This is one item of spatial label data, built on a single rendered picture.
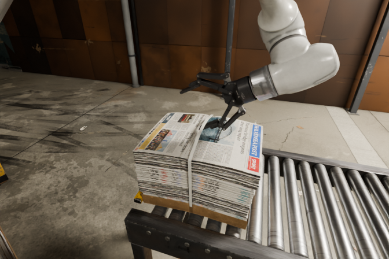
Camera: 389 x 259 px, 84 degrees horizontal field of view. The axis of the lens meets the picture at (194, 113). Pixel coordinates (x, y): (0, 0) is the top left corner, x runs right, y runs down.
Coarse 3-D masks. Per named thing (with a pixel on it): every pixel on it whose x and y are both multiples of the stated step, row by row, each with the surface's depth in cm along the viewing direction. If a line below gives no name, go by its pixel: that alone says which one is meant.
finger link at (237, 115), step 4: (244, 108) 66; (236, 112) 68; (240, 112) 65; (244, 112) 65; (232, 116) 69; (236, 116) 66; (228, 120) 70; (232, 120) 67; (228, 124) 68; (224, 128) 69
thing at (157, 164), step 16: (160, 128) 77; (176, 128) 77; (192, 128) 76; (144, 144) 69; (160, 144) 68; (176, 144) 68; (144, 160) 67; (160, 160) 65; (176, 160) 63; (144, 176) 70; (160, 176) 68; (176, 176) 66; (144, 192) 73; (160, 192) 71; (176, 192) 69
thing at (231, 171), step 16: (240, 128) 77; (256, 128) 78; (224, 144) 68; (240, 144) 68; (256, 144) 69; (208, 160) 61; (224, 160) 61; (240, 160) 61; (256, 160) 62; (208, 176) 62; (224, 176) 61; (240, 176) 59; (256, 176) 57; (208, 192) 64; (224, 192) 63; (240, 192) 61; (208, 208) 68; (224, 208) 65; (240, 208) 63
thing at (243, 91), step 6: (246, 78) 60; (228, 84) 63; (234, 84) 62; (240, 84) 60; (246, 84) 59; (234, 90) 63; (240, 90) 60; (246, 90) 59; (222, 96) 65; (228, 96) 64; (234, 96) 64; (240, 96) 60; (246, 96) 60; (252, 96) 59; (228, 102) 65; (240, 102) 64; (246, 102) 62
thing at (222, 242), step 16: (128, 224) 71; (144, 224) 69; (160, 224) 69; (176, 224) 69; (144, 240) 72; (160, 240) 69; (176, 240) 67; (192, 240) 64; (208, 240) 64; (224, 240) 64; (240, 240) 64; (176, 256) 71; (192, 256) 68; (208, 256) 65; (224, 256) 63; (240, 256) 61; (256, 256) 60; (272, 256) 60; (288, 256) 60
